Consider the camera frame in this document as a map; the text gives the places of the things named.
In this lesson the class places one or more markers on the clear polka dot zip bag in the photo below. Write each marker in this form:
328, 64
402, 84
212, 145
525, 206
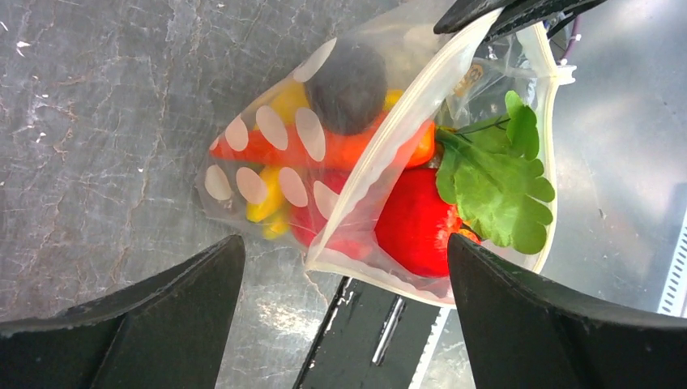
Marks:
453, 80

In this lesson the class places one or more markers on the orange carrot with leaves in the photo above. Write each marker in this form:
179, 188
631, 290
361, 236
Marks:
490, 170

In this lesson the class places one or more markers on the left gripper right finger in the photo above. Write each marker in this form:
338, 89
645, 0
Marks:
523, 330

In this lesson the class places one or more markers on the red apple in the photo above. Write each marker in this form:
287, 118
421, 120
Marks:
307, 222
415, 224

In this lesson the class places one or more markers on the yellow banana bunch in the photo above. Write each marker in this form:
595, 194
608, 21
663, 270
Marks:
268, 193

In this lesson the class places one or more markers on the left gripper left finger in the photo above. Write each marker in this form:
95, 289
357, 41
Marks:
167, 331

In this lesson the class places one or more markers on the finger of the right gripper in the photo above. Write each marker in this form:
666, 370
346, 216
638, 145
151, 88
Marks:
522, 14
463, 12

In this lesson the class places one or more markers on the brown kiwi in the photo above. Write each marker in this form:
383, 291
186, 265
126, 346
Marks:
348, 91

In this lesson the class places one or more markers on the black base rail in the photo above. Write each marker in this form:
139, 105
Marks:
372, 338

